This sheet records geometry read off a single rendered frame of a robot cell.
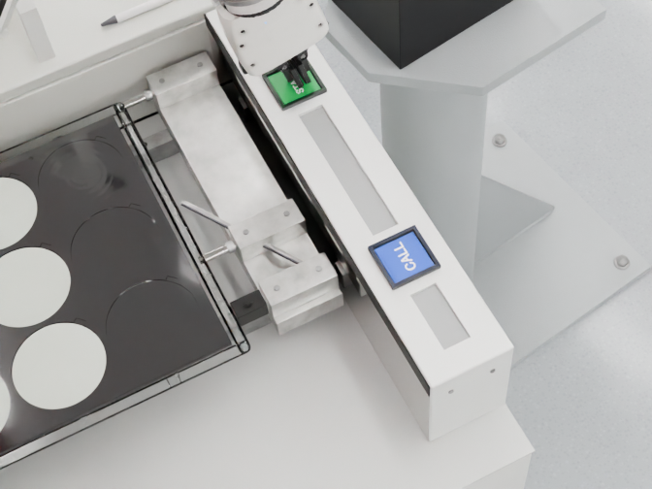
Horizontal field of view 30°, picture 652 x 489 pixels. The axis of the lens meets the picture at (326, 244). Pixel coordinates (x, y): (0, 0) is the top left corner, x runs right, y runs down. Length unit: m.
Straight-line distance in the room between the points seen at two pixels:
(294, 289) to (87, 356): 0.23
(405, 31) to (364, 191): 0.29
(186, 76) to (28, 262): 0.30
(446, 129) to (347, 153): 0.45
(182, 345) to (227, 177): 0.23
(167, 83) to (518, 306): 1.03
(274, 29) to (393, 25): 0.29
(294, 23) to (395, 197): 0.21
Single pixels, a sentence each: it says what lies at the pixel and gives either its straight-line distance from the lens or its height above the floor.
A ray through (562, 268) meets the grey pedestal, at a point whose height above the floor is 0.01.
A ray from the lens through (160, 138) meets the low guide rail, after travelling 1.51.
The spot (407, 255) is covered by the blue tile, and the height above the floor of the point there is 0.96.
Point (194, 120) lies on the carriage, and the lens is 1.48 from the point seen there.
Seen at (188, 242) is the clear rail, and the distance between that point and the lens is 1.36.
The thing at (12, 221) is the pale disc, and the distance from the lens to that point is 1.42.
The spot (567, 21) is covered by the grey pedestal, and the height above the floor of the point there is 0.82.
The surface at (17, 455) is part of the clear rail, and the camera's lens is 1.29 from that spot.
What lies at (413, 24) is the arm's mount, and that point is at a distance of 1.53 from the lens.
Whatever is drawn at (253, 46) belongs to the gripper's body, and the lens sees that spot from 1.27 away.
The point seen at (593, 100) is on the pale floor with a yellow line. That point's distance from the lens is 2.60.
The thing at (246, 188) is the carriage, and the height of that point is 0.88.
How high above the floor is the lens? 2.04
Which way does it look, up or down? 59 degrees down
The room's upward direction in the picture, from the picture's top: 7 degrees counter-clockwise
